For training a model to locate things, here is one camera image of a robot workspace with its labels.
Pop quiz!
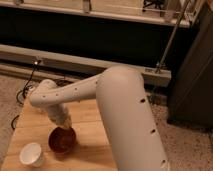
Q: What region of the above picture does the grey baseboard rail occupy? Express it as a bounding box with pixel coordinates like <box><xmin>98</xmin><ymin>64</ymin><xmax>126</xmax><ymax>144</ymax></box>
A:
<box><xmin>0</xmin><ymin>44</ymin><xmax>172</xmax><ymax>87</ymax></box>

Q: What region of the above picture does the black cable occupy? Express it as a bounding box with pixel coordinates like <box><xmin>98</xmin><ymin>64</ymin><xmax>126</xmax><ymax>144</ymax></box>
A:
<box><xmin>10</xmin><ymin>59</ymin><xmax>42</xmax><ymax>131</ymax></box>

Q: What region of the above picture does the orange ceramic bowl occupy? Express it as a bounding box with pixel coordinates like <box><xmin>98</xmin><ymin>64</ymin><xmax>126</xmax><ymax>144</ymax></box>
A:
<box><xmin>48</xmin><ymin>127</ymin><xmax>76</xmax><ymax>154</ymax></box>

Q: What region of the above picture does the metal pole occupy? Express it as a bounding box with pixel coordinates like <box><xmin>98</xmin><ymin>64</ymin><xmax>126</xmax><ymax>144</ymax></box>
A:
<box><xmin>155</xmin><ymin>0</ymin><xmax>191</xmax><ymax>73</ymax></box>

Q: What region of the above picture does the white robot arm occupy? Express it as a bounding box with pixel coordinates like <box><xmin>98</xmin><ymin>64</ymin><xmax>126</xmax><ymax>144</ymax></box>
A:
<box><xmin>29</xmin><ymin>66</ymin><xmax>170</xmax><ymax>171</ymax></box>

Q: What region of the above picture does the white paper cup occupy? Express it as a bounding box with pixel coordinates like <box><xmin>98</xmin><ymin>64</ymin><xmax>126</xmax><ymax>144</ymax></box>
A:
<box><xmin>19</xmin><ymin>142</ymin><xmax>44</xmax><ymax>167</ymax></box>

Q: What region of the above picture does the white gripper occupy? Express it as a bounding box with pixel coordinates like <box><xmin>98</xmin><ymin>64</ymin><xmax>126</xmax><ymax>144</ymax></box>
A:
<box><xmin>46</xmin><ymin>104</ymin><xmax>72</xmax><ymax>130</ymax></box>

